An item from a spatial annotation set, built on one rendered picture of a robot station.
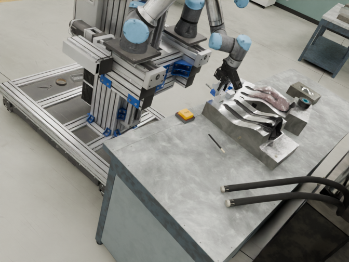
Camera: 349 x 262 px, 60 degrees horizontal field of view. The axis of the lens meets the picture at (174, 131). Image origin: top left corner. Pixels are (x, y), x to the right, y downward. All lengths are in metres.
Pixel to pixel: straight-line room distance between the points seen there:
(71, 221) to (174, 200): 0.98
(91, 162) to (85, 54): 0.73
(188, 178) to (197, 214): 0.18
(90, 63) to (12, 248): 1.11
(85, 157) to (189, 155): 0.88
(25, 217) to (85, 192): 0.39
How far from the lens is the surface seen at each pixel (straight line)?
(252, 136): 1.59
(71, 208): 2.12
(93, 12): 1.97
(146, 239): 1.48
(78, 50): 1.73
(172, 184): 1.29
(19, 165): 2.36
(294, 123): 1.94
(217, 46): 1.49
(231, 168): 1.48
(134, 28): 1.41
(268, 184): 1.40
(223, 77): 1.62
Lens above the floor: 1.75
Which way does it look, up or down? 38 degrees down
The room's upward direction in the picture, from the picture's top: 20 degrees clockwise
